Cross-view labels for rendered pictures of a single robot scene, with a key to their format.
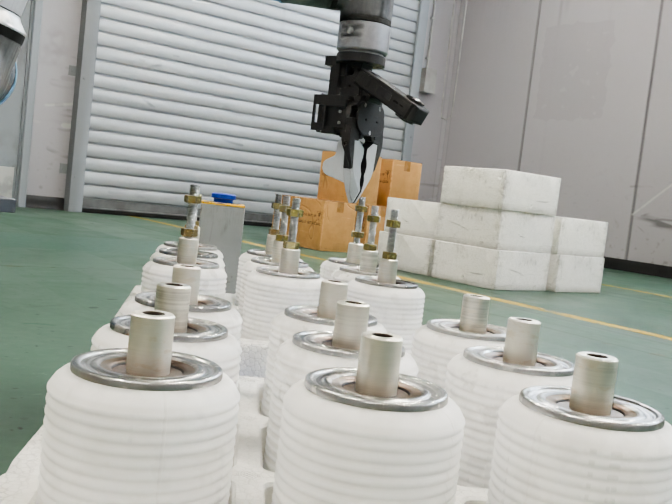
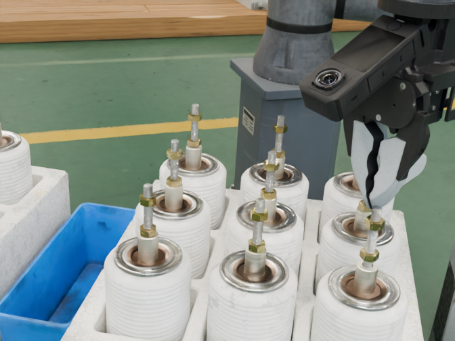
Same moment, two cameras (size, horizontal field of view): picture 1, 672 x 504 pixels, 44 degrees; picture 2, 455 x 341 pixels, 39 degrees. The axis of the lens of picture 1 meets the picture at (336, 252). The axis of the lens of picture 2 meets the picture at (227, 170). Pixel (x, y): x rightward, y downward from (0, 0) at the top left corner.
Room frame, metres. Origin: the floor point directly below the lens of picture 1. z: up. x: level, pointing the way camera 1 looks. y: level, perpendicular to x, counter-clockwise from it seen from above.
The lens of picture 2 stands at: (1.23, -0.60, 0.66)
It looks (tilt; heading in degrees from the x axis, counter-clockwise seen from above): 27 degrees down; 107
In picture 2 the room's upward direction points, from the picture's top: 4 degrees clockwise
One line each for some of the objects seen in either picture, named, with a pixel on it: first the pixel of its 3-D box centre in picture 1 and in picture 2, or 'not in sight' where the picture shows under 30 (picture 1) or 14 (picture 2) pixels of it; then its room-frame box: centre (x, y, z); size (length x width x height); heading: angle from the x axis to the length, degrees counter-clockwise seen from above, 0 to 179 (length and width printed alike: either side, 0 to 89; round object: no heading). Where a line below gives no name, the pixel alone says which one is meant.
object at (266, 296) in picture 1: (279, 350); (172, 264); (0.96, 0.05, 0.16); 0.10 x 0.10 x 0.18
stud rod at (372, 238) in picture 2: (359, 222); (372, 239); (1.21, -0.03, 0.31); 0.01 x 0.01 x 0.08
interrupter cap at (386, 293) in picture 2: (353, 263); (363, 287); (1.21, -0.03, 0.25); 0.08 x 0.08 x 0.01
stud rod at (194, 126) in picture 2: (190, 217); (194, 130); (0.94, 0.17, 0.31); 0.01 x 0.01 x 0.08
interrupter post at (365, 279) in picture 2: (354, 254); (365, 277); (1.21, -0.03, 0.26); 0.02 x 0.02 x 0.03
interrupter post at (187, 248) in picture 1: (187, 252); (193, 156); (0.94, 0.17, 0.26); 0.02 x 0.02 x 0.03
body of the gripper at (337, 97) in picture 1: (352, 97); (413, 60); (1.22, 0.00, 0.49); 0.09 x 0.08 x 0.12; 57
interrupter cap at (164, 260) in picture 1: (186, 263); (193, 164); (0.94, 0.17, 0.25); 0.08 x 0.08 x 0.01
